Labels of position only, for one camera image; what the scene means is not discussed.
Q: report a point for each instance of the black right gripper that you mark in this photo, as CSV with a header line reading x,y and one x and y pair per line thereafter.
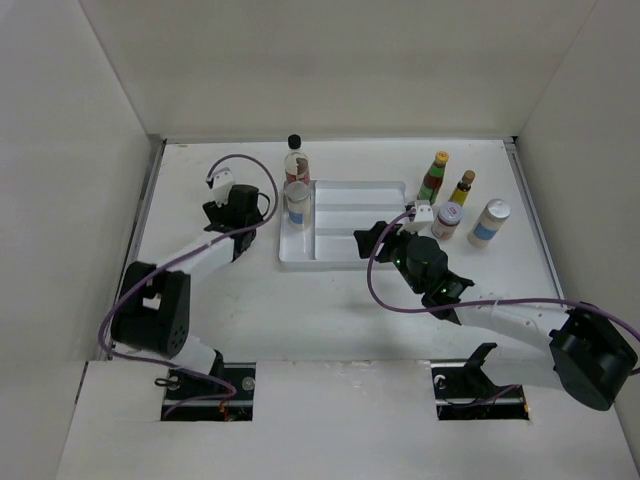
x,y
390,238

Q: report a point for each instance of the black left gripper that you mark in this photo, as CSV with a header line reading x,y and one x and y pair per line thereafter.
x,y
216,212

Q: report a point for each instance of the white peppercorn jar silver lid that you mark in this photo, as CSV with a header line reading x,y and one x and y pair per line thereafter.
x,y
298,203

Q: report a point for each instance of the dark soy sauce bottle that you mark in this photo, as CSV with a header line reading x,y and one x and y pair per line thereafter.
x,y
296,163

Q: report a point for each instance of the brown sauce jar white lid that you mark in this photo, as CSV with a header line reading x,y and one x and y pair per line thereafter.
x,y
447,220

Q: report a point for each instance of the red chili sauce bottle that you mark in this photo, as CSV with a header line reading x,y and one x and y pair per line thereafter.
x,y
433,179

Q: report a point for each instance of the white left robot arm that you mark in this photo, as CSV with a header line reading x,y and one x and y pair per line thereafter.
x,y
153,312

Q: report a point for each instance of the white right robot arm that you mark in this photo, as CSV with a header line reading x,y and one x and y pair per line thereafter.
x,y
569,346

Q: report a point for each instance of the white divided organizer tray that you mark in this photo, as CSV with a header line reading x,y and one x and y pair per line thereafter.
x,y
337,210

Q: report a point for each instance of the small yellow oil bottle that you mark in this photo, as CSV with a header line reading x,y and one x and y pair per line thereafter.
x,y
463,187

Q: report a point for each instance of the white powder shaker blue label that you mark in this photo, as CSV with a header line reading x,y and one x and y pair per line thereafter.
x,y
489,222

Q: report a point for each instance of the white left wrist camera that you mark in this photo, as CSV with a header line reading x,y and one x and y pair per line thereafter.
x,y
220,183

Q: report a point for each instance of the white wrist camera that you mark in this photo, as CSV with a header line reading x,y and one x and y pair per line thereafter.
x,y
220,183
420,218

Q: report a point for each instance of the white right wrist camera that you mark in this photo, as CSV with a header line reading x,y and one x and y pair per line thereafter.
x,y
420,218

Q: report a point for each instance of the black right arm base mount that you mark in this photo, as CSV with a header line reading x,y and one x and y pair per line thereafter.
x,y
463,392

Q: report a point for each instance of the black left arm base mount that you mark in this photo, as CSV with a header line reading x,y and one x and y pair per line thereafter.
x,y
188,398

